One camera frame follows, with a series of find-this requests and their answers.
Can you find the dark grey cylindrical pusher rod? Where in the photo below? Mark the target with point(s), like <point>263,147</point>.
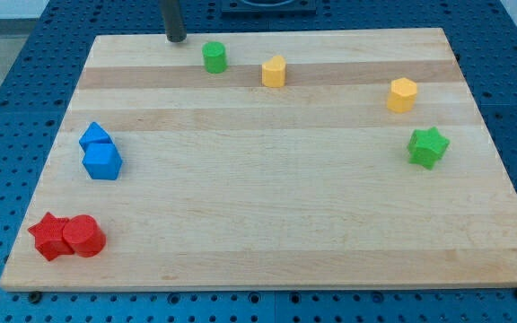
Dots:
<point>173,21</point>

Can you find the green cylinder block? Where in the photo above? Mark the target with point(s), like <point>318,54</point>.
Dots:
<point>214,56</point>

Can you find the blue cube block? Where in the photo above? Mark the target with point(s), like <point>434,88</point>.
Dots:
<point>102,161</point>

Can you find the yellow heart block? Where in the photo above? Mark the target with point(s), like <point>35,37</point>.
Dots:
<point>273,72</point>

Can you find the blue triangle block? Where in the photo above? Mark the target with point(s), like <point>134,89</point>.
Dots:
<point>94,134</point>

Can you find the light wooden board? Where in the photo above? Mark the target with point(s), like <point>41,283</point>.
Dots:
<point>227,184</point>

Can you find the red cylinder block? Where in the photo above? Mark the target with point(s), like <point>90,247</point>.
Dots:
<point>84,236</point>

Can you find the yellow hexagon block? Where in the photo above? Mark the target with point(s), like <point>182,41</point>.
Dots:
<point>402,95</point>

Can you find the red star block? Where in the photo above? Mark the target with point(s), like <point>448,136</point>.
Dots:
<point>48,235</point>

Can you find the green star block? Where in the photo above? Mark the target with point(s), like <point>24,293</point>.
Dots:
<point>426,147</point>

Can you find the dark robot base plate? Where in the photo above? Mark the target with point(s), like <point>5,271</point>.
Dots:
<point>267,6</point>

